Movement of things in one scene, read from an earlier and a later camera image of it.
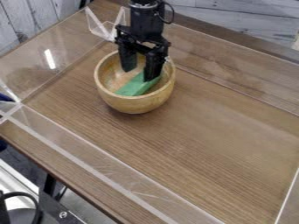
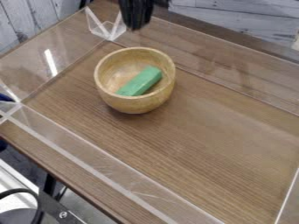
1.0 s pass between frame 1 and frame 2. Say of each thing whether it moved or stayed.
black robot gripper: moved
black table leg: stayed
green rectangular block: stayed
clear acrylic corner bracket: stayed
